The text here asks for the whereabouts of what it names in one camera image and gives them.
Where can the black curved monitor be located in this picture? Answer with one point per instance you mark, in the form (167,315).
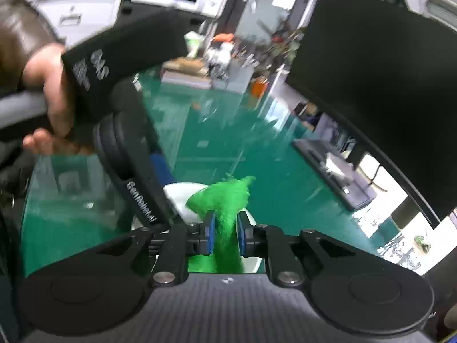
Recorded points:
(375,60)

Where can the orange bottle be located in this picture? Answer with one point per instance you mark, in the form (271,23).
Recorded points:
(259,88)

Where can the person's left hand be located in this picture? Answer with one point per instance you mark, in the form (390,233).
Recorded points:
(53,93)

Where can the green cleaning cloth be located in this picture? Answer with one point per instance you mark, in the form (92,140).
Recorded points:
(228,200)

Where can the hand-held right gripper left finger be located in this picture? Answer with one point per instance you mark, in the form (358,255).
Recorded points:
(211,232)

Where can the small notepad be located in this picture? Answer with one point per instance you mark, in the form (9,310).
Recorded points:
(337,168)

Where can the leafy potted plant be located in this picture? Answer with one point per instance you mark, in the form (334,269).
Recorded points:
(285,46)

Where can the dark green cylinder cup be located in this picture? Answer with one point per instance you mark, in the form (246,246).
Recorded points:
(403,214)

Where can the black pen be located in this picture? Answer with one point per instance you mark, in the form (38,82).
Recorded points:
(316,159)

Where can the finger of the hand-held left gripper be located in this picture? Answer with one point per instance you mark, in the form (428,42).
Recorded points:
(161,166)

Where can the grey monitor stand base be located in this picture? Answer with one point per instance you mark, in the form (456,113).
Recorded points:
(357,194)

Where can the white bowl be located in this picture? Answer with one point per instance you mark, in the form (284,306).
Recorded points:
(175,194)

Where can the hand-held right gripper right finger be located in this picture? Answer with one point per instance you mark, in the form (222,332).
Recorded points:
(243,234)

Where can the small green plant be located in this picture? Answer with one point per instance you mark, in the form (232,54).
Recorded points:
(422,243)

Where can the white desk box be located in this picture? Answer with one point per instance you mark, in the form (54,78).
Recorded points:
(240,78)

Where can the person's left forearm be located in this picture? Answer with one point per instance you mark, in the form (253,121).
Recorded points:
(21,32)

